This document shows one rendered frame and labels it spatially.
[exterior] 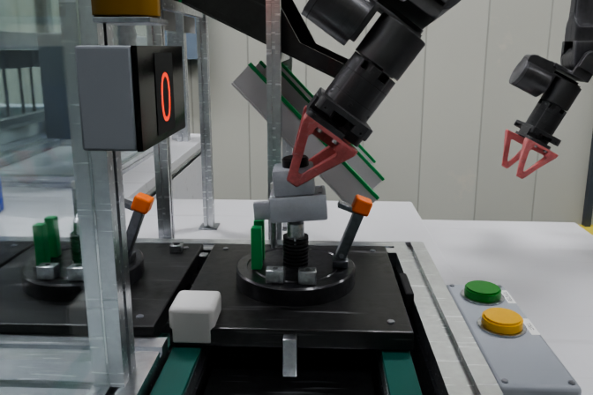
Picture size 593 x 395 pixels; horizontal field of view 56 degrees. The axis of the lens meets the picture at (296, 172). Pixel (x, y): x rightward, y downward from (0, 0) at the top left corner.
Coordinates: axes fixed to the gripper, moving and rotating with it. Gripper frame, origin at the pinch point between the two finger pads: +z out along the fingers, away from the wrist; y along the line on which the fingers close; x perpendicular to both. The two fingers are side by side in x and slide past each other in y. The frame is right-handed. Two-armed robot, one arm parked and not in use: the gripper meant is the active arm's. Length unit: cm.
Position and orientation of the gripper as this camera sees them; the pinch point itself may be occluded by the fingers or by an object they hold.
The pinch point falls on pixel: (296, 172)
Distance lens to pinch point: 62.9
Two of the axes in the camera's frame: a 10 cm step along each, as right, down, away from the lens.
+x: 8.1, 5.7, 1.2
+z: -5.8, 7.9, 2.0
